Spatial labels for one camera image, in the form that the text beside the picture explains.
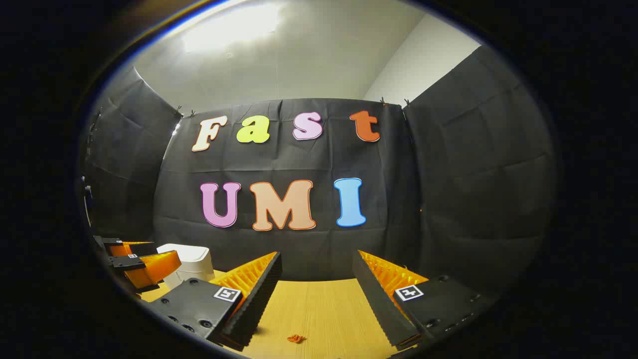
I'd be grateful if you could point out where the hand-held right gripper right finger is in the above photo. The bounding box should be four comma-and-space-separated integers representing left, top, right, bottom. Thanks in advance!
352, 249, 500, 349

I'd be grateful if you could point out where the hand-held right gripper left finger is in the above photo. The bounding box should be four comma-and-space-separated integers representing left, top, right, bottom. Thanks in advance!
149, 251, 283, 352

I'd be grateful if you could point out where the white desktop garbage bin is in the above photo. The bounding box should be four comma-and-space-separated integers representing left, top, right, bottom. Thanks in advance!
156, 243, 216, 290

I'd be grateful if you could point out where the wooden desktop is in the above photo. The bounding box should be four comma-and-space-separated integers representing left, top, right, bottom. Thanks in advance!
137, 269, 429, 359

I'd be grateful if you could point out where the black backdrop cloth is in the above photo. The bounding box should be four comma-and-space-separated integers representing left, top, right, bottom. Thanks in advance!
80, 45, 556, 300

